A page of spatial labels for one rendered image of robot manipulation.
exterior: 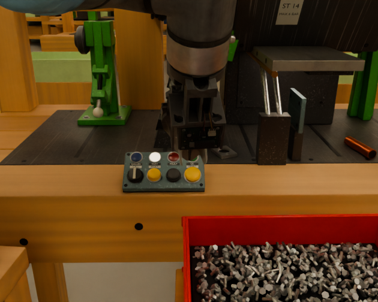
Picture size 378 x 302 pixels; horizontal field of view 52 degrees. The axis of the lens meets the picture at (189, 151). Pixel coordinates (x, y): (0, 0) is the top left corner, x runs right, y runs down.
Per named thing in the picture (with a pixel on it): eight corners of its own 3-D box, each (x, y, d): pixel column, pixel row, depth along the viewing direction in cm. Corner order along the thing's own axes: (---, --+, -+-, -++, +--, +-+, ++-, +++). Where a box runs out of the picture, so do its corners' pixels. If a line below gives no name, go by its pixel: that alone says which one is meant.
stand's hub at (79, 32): (85, 56, 103) (82, 26, 100) (73, 56, 103) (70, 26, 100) (91, 52, 110) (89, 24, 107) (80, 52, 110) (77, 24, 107)
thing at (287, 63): (362, 78, 67) (365, 60, 66) (270, 78, 67) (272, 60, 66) (300, 48, 104) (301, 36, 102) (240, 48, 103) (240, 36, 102)
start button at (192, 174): (200, 182, 70) (200, 179, 69) (184, 183, 70) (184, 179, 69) (200, 168, 71) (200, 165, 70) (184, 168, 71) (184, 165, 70)
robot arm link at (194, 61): (164, 12, 46) (231, 11, 47) (164, 45, 50) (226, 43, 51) (168, 50, 42) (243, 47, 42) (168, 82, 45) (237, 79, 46)
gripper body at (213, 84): (169, 155, 53) (169, 88, 44) (165, 111, 59) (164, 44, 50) (224, 151, 54) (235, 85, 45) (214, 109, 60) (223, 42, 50)
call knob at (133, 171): (141, 182, 70) (141, 178, 69) (127, 182, 70) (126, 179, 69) (142, 169, 71) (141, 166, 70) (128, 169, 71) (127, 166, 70)
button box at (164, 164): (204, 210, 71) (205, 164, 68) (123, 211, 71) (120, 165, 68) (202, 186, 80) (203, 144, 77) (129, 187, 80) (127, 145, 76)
